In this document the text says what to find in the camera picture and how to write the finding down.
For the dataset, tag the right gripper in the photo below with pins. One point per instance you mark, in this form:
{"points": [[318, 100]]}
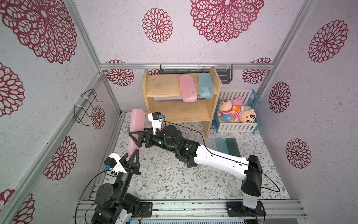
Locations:
{"points": [[146, 138]]}

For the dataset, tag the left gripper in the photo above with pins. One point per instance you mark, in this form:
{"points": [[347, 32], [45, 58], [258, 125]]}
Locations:
{"points": [[130, 167]]}

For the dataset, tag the clear pencil case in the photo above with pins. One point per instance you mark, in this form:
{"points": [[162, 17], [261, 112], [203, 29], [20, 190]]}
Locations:
{"points": [[211, 144]]}

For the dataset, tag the teal pencil case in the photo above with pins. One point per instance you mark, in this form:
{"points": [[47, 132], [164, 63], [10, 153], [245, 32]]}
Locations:
{"points": [[221, 145]]}

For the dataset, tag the light blue pencil case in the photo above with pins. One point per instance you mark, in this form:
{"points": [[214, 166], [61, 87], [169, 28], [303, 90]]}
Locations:
{"points": [[206, 90]]}

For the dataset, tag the dark green pencil case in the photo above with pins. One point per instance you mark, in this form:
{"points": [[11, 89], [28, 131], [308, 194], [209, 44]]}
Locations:
{"points": [[233, 147]]}

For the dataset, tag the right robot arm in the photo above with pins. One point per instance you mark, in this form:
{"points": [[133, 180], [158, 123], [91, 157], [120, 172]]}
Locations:
{"points": [[192, 153]]}

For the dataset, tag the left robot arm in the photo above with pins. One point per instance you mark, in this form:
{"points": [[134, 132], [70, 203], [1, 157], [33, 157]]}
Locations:
{"points": [[114, 205]]}

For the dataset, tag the wooden two-tier shelf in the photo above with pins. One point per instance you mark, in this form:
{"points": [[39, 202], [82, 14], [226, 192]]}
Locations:
{"points": [[159, 90]]}

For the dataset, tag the pink plush doll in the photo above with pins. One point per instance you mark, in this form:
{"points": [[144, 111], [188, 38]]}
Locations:
{"points": [[230, 109]]}

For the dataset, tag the orange striped plush doll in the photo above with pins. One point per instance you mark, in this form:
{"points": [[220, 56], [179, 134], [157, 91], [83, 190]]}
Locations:
{"points": [[243, 114]]}

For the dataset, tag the blue white toy crib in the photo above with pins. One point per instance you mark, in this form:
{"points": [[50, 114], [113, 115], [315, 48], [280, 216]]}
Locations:
{"points": [[250, 99]]}

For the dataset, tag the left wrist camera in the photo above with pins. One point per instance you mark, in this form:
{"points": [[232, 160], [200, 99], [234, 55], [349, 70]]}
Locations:
{"points": [[113, 164]]}

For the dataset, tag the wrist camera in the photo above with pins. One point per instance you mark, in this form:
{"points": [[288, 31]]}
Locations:
{"points": [[113, 164], [155, 119]]}

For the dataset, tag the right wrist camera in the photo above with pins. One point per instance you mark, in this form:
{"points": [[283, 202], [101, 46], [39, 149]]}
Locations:
{"points": [[155, 119]]}

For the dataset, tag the black wire wall rack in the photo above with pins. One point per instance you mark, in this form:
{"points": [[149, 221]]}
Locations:
{"points": [[81, 110]]}

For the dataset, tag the black wall shelf rack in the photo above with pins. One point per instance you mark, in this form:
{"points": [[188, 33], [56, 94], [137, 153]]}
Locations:
{"points": [[226, 76]]}

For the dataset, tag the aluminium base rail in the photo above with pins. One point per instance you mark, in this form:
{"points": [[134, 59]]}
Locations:
{"points": [[213, 199]]}

